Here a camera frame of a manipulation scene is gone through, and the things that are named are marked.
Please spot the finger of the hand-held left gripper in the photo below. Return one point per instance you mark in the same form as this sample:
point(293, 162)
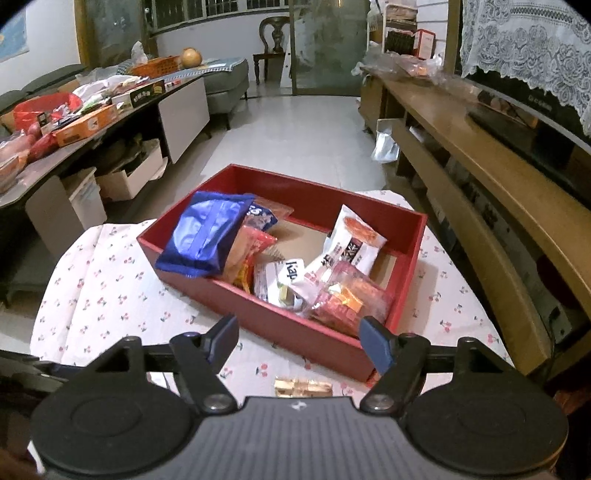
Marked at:
point(32, 367)

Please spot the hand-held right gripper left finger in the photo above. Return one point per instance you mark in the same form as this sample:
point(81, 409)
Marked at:
point(222, 337)

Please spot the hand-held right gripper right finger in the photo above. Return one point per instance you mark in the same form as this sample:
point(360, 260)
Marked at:
point(375, 341)

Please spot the red translucent snack packet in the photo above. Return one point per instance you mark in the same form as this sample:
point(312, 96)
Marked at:
point(351, 300)

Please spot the red rectangular box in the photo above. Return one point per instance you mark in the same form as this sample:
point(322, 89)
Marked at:
point(277, 323)

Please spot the clear packet with red print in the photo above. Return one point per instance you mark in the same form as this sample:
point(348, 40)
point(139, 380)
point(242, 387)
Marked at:
point(264, 279)

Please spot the gold candy packet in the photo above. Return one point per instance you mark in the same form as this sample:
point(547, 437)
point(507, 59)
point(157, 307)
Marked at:
point(302, 387)

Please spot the red and yellow snack packet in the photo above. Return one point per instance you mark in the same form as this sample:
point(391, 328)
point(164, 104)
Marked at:
point(249, 254)

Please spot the dark blue foil snack packet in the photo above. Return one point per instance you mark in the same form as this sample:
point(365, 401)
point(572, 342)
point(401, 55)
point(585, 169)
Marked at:
point(203, 235)

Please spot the white noodle snack packet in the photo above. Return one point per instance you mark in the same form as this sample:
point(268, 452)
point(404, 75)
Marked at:
point(355, 240)

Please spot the green and white seaweed packet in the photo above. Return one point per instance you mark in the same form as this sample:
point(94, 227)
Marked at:
point(293, 274)

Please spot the cherry print tablecloth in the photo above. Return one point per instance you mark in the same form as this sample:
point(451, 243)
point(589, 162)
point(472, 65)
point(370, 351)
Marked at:
point(106, 286)

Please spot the blue cookie packet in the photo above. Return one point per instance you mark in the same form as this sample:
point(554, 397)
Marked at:
point(263, 214)

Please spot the white storage bin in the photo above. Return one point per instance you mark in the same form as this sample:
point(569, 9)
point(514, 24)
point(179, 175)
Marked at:
point(87, 198)

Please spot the white cardboard box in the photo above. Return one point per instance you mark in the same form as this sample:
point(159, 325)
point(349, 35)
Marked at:
point(124, 182)

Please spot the wooden television stand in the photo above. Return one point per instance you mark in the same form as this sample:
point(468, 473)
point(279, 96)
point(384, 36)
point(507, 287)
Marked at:
point(508, 207)

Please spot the silver foil bag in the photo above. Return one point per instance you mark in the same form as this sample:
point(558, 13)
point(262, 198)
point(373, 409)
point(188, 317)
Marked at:
point(385, 141)

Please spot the grey coffee table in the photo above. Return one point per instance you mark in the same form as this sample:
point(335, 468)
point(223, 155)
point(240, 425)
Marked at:
point(184, 120)

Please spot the orange flat box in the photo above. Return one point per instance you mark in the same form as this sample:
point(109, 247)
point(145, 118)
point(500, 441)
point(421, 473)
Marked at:
point(83, 124)

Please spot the black and gold box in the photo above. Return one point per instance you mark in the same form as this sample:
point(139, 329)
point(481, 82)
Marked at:
point(143, 92)

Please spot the red plastic bag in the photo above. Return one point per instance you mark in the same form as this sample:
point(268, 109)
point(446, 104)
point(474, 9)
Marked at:
point(37, 108)

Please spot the black television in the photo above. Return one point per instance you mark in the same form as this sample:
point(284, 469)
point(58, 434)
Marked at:
point(554, 147)

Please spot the blue and white sofa cloth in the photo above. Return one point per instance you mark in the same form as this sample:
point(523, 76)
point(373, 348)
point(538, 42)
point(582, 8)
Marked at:
point(212, 67)

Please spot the orange basket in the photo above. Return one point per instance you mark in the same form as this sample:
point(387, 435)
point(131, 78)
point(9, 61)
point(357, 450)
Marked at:
point(154, 68)

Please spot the clear plastic bags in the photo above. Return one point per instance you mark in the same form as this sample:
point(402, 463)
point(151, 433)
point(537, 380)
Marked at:
point(401, 64)

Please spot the yellow pomelo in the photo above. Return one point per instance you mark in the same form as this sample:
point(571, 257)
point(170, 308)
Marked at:
point(191, 58)

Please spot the white plastic bag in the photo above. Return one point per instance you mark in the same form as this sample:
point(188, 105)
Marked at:
point(138, 53)

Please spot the glass sliding door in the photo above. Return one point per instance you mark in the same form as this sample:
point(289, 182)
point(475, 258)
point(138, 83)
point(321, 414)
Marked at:
point(328, 46)

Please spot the red and white carton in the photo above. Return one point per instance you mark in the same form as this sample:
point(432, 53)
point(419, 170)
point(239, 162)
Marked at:
point(425, 44)

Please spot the dark wooden chair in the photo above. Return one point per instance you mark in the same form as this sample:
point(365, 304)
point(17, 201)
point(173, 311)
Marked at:
point(274, 34)

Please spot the barred window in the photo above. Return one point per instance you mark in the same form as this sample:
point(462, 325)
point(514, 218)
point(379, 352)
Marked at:
point(221, 11)

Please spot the white lace cloth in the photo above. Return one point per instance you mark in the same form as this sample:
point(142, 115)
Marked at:
point(531, 41)

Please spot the wall map poster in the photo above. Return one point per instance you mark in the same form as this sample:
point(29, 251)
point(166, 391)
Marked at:
point(14, 39)

